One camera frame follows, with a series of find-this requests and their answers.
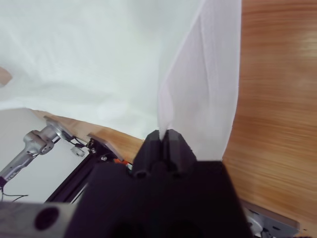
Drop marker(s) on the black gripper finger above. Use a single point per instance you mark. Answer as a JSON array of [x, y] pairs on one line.
[[148, 153], [178, 153]]

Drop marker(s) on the white t-shirt with black logo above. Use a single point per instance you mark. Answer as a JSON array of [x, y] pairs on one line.
[[99, 62]]

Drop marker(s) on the dark camera post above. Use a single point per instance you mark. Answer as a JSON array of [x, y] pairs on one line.
[[74, 178]]

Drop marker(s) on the small white connector block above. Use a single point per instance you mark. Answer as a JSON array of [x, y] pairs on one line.
[[78, 151]]

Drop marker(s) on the arm grey base plate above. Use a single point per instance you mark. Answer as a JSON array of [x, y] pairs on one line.
[[267, 223], [55, 126]]

